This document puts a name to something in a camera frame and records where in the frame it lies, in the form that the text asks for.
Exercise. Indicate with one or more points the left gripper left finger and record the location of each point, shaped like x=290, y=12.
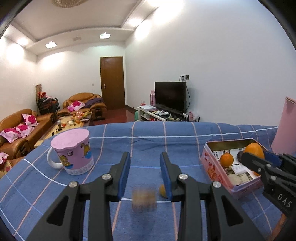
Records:
x=65, y=217

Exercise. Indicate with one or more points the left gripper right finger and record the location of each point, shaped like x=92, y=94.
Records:
x=208, y=211

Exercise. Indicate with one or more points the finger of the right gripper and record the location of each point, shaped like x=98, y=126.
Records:
x=285, y=162
x=266, y=170

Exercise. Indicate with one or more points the small orange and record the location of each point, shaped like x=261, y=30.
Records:
x=255, y=149

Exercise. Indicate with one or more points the large orange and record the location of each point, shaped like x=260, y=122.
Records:
x=226, y=160

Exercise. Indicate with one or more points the pink thermos jug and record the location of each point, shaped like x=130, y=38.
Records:
x=285, y=138

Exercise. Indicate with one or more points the cut sugarcane piece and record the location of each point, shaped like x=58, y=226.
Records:
x=234, y=179

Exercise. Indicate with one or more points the purple passion fruit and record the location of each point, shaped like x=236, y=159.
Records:
x=240, y=156

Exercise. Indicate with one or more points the printed paper liner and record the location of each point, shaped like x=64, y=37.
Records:
x=236, y=168

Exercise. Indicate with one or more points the pink metal tin box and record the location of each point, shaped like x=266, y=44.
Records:
x=215, y=171

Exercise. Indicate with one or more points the pink cartoon mug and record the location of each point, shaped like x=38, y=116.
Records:
x=71, y=151

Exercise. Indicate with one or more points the cluttered coffee table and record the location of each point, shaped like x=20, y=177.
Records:
x=66, y=123

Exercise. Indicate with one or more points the blue plaid tablecloth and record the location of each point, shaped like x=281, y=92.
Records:
x=29, y=188

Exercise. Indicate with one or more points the white tv stand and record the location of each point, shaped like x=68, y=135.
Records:
x=151, y=113

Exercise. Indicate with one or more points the pink floral cushion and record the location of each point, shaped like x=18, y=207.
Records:
x=75, y=106

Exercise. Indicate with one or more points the brown leather armchair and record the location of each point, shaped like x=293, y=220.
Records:
x=93, y=103

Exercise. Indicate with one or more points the black television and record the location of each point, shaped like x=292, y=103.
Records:
x=171, y=95

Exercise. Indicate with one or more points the black rack with items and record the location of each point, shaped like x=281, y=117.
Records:
x=46, y=104

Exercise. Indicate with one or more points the brown leather sofa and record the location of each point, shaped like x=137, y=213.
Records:
x=21, y=130

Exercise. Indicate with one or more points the brown wooden door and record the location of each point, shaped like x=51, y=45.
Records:
x=112, y=82

